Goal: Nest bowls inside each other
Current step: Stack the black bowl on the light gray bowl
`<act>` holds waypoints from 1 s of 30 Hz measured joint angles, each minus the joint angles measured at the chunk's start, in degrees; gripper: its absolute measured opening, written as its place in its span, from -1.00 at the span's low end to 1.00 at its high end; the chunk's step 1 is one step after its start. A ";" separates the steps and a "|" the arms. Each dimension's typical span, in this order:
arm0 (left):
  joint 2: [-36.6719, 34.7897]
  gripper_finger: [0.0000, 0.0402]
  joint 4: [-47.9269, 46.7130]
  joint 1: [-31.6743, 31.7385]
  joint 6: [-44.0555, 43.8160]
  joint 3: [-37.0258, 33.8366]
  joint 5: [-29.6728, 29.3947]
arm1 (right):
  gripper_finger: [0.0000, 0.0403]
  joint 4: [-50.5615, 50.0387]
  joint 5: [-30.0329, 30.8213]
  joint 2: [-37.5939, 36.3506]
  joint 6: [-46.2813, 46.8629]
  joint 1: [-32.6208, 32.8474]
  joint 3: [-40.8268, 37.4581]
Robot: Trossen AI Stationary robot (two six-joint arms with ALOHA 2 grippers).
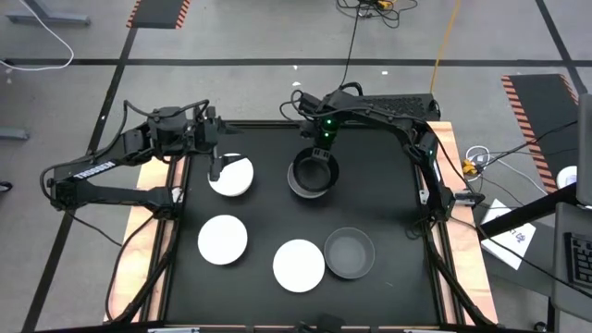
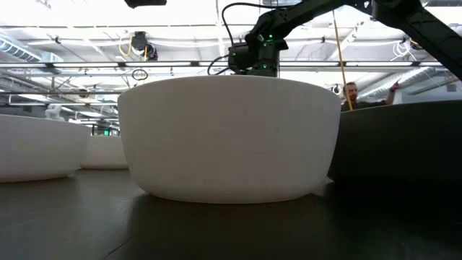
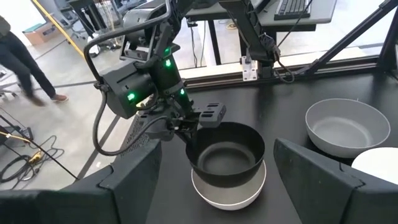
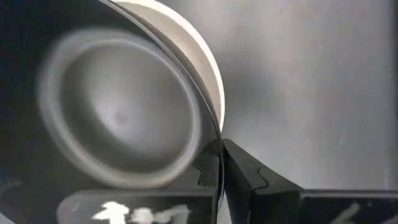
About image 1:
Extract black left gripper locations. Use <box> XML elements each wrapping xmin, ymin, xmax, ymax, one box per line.
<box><xmin>186</xmin><ymin>105</ymin><xmax>254</xmax><ymax>183</ymax></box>

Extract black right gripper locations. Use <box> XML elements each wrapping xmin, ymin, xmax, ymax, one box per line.
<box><xmin>300</xmin><ymin>114</ymin><xmax>342</xmax><ymax>163</ymax></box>

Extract black bowl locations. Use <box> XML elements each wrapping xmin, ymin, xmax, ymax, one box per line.
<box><xmin>291</xmin><ymin>146</ymin><xmax>340</xmax><ymax>193</ymax></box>

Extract white bowl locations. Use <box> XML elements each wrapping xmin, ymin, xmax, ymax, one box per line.
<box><xmin>196</xmin><ymin>214</ymin><xmax>249</xmax><ymax>266</ymax></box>
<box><xmin>271</xmin><ymin>238</ymin><xmax>327</xmax><ymax>294</ymax></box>
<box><xmin>206</xmin><ymin>153</ymin><xmax>254</xmax><ymax>198</ymax></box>

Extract light grey bowl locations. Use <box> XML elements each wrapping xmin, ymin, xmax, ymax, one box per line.
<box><xmin>286</xmin><ymin>159</ymin><xmax>337</xmax><ymax>201</ymax></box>

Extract dark grey bowl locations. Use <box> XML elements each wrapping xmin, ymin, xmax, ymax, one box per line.
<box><xmin>323</xmin><ymin>226</ymin><xmax>376</xmax><ymax>280</ymax></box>

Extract hazard-striped black floor mat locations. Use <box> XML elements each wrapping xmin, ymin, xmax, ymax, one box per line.
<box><xmin>500</xmin><ymin>73</ymin><xmax>580</xmax><ymax>194</ymax></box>
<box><xmin>126</xmin><ymin>0</ymin><xmax>191</xmax><ymax>31</ymax></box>

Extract white paper sheet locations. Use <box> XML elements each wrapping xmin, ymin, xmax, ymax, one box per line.
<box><xmin>480</xmin><ymin>198</ymin><xmax>537</xmax><ymax>272</ymax></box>

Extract grey metal stand foot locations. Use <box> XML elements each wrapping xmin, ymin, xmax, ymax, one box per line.
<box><xmin>0</xmin><ymin>128</ymin><xmax>31</xmax><ymax>142</ymax></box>
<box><xmin>6</xmin><ymin>0</ymin><xmax>92</xmax><ymax>27</ymax></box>

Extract white cup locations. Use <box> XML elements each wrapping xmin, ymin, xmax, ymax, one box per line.
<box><xmin>556</xmin><ymin>165</ymin><xmax>579</xmax><ymax>190</ymax></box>

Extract grey desk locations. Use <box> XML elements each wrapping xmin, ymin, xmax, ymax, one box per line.
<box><xmin>549</xmin><ymin>201</ymin><xmax>592</xmax><ymax>333</ymax></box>

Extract grey monitor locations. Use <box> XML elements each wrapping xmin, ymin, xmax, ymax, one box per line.
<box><xmin>575</xmin><ymin>92</ymin><xmax>592</xmax><ymax>207</ymax></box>

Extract black keyboard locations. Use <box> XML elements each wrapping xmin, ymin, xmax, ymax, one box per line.
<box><xmin>564</xmin><ymin>232</ymin><xmax>592</xmax><ymax>289</ymax></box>

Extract black aluminium table frame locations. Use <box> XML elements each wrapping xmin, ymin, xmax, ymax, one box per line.
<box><xmin>104</xmin><ymin>104</ymin><xmax>500</xmax><ymax>333</ymax></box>

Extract black computer cable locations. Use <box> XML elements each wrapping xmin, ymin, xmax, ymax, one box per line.
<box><xmin>331</xmin><ymin>8</ymin><xmax>365</xmax><ymax>98</ymax></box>

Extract tangled black cables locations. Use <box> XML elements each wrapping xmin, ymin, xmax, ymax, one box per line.
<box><xmin>336</xmin><ymin>0</ymin><xmax>418</xmax><ymax>30</ymax></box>

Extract white cable coil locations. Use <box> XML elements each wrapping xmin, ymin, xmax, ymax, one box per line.
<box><xmin>464</xmin><ymin>144</ymin><xmax>549</xmax><ymax>195</ymax></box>

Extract yellow floor cable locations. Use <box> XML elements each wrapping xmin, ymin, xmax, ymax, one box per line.
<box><xmin>429</xmin><ymin>0</ymin><xmax>463</xmax><ymax>95</ymax></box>

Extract white floor cable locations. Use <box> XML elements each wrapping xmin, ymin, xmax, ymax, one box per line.
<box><xmin>0</xmin><ymin>0</ymin><xmax>76</xmax><ymax>73</ymax></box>

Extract thin black cable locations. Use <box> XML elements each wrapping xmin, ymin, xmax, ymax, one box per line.
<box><xmin>483</xmin><ymin>119</ymin><xmax>579</xmax><ymax>167</ymax></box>

